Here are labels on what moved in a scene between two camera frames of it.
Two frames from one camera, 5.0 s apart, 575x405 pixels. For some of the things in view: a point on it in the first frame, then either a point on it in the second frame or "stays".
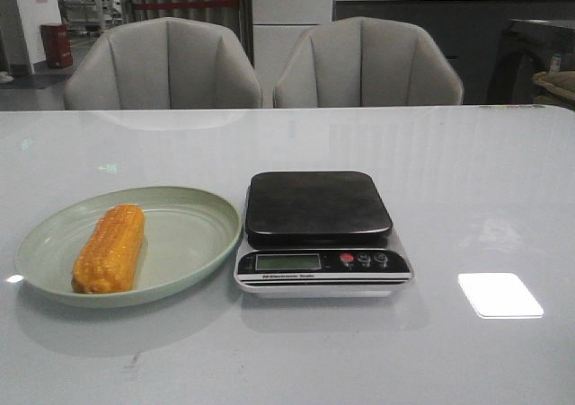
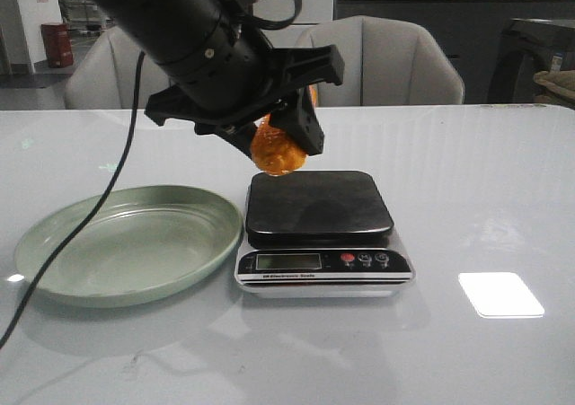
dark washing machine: [528, 47] stays
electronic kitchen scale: [320, 234] stays
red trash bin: [57, 44] stays
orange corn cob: [107, 261] to [274, 150]
